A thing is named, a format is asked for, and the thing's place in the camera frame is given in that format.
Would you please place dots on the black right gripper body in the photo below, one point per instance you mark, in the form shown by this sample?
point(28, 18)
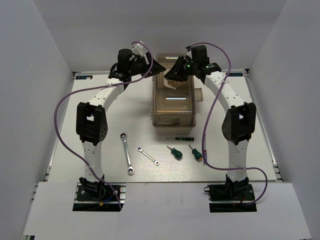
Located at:
point(190, 67)

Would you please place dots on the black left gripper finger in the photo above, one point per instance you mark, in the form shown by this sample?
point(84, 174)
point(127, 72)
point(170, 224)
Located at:
point(155, 65)
point(157, 71)

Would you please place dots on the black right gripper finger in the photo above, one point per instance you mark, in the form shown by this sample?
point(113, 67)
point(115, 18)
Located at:
point(180, 62)
point(180, 75)

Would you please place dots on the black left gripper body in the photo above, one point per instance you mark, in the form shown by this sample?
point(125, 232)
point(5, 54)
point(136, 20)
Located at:
point(140, 67)

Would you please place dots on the beige plastic toolbox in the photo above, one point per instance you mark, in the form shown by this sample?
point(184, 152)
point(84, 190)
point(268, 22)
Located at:
point(173, 111)

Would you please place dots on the black green precision screwdriver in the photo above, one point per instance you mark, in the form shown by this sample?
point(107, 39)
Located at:
point(190, 139)

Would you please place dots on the green flathead stubby screwdriver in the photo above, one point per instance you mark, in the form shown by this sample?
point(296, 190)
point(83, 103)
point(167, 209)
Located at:
point(176, 153)

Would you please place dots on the blue red clear screwdriver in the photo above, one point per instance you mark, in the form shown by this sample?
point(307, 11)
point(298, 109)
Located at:
point(204, 155)

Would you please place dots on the green orange-capped phillips stubby screwdriver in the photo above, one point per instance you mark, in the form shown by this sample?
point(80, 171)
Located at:
point(197, 155)

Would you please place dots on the small silver ratchet wrench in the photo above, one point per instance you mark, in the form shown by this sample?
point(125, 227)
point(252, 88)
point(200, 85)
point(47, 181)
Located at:
point(139, 149)

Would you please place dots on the large silver ratchet wrench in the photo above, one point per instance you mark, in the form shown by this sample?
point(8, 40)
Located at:
point(130, 169)

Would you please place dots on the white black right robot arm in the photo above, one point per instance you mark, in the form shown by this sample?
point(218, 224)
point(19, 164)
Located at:
point(240, 117)

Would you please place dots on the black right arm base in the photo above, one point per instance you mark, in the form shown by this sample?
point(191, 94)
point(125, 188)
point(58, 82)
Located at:
point(231, 197)

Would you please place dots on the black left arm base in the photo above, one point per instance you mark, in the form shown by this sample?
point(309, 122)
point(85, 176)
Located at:
point(98, 197)

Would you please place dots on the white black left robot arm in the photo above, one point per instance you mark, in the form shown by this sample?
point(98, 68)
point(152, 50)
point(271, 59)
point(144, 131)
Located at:
point(91, 120)

